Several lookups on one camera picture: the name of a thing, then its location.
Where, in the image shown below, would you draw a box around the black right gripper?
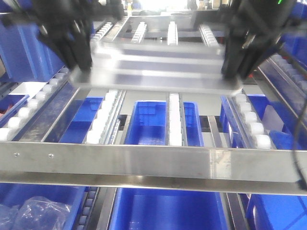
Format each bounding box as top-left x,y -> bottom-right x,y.
222,0 -> 296,79

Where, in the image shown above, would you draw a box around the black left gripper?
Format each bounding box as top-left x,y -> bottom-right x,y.
31,0 -> 125,71

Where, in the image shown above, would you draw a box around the silver ribbed metal tray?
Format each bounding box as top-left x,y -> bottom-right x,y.
70,42 -> 243,95

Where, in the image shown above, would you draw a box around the blue bin lower shelf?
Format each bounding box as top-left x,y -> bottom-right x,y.
220,93 -> 307,150
124,101 -> 204,147
59,97 -> 104,144

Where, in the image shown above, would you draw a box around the blue bin shelf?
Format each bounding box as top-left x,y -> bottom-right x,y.
124,101 -> 204,147
246,194 -> 307,230
59,97 -> 104,144
109,188 -> 228,230
220,93 -> 307,150
0,183 -> 85,230

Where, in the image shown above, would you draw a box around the blue bin bottom shelf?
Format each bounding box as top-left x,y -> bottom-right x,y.
0,183 -> 85,230
246,194 -> 307,230
109,188 -> 228,230

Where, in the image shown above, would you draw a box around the large blue plastic crate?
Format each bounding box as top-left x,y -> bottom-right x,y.
0,9 -> 70,82

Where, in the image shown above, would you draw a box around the flat metal divider bar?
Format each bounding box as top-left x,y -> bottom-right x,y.
14,16 -> 130,142

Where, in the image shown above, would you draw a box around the clear plastic bag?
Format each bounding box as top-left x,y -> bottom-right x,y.
0,196 -> 71,230

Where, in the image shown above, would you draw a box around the white roller track rail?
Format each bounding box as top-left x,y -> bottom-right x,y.
199,23 -> 276,150
85,22 -> 147,145
0,22 -> 113,142
167,21 -> 187,146

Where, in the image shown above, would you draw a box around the metal shelf front rail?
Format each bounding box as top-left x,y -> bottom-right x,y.
0,142 -> 307,195

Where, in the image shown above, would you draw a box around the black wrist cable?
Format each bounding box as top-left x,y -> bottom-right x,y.
271,35 -> 307,190

